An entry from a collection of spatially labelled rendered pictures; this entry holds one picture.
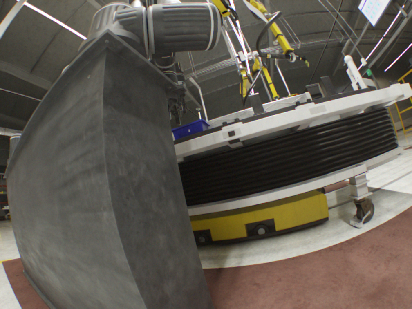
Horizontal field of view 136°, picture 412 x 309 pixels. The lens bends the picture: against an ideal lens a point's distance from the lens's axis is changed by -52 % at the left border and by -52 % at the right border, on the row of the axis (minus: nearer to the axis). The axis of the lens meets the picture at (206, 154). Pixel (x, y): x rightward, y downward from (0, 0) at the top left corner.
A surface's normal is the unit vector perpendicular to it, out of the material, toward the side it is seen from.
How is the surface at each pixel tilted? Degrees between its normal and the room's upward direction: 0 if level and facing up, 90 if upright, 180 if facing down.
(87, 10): 176
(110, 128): 90
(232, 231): 90
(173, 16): 116
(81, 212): 90
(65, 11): 176
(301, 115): 90
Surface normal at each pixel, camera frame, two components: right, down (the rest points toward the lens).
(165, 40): 0.26, 0.88
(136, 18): 0.25, 0.19
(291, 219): -0.32, -0.07
